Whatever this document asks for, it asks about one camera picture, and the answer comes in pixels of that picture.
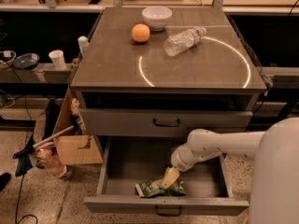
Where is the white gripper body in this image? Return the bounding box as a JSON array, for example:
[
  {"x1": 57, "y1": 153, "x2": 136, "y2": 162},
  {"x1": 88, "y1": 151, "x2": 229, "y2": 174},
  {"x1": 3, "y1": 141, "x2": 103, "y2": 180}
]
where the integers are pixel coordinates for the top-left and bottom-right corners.
[{"x1": 171, "y1": 144, "x2": 199, "y2": 172}]

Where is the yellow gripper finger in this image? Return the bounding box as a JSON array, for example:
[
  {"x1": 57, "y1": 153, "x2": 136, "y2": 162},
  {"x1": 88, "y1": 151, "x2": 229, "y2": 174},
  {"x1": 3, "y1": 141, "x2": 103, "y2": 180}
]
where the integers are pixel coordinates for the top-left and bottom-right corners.
[{"x1": 160, "y1": 167, "x2": 179, "y2": 189}]

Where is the green jalapeno chip bag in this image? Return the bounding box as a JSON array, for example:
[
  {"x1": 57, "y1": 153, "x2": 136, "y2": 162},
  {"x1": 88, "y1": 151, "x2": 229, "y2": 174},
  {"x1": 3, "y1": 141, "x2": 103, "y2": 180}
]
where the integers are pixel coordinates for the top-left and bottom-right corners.
[{"x1": 135, "y1": 178, "x2": 187, "y2": 198}]

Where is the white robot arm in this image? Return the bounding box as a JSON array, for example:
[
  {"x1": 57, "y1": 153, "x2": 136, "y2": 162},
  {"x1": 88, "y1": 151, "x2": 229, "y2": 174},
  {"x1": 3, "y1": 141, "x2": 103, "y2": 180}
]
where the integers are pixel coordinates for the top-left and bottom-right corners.
[{"x1": 160, "y1": 118, "x2": 299, "y2": 224}]

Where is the open grey middle drawer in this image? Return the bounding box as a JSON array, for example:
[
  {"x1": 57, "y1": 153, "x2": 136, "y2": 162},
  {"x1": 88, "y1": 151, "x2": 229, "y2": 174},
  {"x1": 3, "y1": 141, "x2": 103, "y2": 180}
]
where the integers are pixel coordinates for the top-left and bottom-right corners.
[{"x1": 84, "y1": 140, "x2": 249, "y2": 217}]

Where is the grey drawer cabinet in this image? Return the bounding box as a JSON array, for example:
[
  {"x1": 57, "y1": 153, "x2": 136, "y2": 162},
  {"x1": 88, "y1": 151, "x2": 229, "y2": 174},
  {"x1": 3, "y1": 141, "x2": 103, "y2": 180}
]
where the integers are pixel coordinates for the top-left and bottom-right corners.
[{"x1": 71, "y1": 7, "x2": 266, "y2": 142}]

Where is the grey top drawer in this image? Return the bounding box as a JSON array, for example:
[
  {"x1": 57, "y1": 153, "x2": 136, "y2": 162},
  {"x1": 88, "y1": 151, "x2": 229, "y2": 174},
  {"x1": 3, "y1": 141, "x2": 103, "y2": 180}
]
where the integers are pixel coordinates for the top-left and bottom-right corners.
[{"x1": 81, "y1": 108, "x2": 252, "y2": 138}]

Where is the brown cardboard box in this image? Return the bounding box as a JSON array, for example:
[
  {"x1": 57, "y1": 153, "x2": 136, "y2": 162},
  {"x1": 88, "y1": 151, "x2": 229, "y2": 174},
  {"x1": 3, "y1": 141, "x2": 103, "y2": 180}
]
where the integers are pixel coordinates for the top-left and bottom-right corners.
[{"x1": 53, "y1": 88, "x2": 103, "y2": 165}]

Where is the clear plastic water bottle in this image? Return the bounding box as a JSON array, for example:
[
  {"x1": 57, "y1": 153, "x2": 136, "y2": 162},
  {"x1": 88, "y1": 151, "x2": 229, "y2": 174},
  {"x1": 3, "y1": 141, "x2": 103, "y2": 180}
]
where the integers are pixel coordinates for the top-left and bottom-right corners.
[{"x1": 164, "y1": 27, "x2": 206, "y2": 57}]

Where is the pink plastic container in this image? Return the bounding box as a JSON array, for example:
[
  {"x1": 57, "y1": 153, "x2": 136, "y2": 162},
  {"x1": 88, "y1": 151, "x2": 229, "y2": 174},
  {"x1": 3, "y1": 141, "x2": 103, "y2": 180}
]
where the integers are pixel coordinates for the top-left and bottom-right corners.
[{"x1": 36, "y1": 142, "x2": 67, "y2": 178}]

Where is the orange fruit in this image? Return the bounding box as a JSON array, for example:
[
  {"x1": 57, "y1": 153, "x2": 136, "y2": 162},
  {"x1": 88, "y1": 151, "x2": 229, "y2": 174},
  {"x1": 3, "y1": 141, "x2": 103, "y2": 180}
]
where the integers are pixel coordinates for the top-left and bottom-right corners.
[{"x1": 132, "y1": 23, "x2": 150, "y2": 43}]

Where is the white bowl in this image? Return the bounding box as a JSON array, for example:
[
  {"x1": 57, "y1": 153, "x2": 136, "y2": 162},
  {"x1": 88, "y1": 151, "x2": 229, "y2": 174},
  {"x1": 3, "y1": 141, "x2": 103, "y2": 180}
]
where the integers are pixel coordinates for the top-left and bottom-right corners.
[{"x1": 142, "y1": 6, "x2": 172, "y2": 31}]

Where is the white bottle beside cabinet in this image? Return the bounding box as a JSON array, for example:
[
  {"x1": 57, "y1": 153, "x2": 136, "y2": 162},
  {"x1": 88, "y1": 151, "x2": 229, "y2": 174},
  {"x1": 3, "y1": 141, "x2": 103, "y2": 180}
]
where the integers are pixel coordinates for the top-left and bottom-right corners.
[{"x1": 78, "y1": 35, "x2": 89, "y2": 57}]

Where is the white paper cup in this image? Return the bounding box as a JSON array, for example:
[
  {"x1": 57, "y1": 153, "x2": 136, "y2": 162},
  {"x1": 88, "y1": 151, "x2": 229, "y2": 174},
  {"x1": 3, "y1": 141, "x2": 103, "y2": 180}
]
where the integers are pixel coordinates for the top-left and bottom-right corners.
[{"x1": 49, "y1": 49, "x2": 66, "y2": 70}]

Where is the grey side shelf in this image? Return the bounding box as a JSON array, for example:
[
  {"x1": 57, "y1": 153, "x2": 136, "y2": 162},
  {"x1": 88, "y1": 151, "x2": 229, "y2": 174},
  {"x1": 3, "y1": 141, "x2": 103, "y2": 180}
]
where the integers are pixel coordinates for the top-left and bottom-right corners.
[{"x1": 0, "y1": 63, "x2": 72, "y2": 84}]

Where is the dark round plate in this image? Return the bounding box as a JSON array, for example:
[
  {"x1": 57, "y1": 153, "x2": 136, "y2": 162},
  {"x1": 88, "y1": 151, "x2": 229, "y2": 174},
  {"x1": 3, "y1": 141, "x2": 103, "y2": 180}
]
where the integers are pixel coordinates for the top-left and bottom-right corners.
[{"x1": 13, "y1": 53, "x2": 39, "y2": 70}]

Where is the small bowl at left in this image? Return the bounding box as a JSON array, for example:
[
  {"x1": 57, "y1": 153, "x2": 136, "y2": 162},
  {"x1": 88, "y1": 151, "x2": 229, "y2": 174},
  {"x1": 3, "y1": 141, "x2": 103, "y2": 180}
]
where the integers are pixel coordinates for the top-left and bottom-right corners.
[{"x1": 0, "y1": 50, "x2": 16, "y2": 69}]

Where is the long handled tool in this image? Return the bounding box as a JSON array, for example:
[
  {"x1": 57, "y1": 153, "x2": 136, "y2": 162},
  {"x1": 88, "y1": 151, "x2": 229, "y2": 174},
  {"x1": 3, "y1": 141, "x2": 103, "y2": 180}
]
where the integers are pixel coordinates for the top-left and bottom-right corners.
[{"x1": 13, "y1": 125, "x2": 74, "y2": 159}]

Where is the black cable on floor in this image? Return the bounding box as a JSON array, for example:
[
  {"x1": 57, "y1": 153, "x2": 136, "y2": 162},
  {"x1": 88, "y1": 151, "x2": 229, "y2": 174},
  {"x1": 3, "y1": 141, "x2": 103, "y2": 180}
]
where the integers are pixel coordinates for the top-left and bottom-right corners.
[{"x1": 14, "y1": 175, "x2": 39, "y2": 224}]

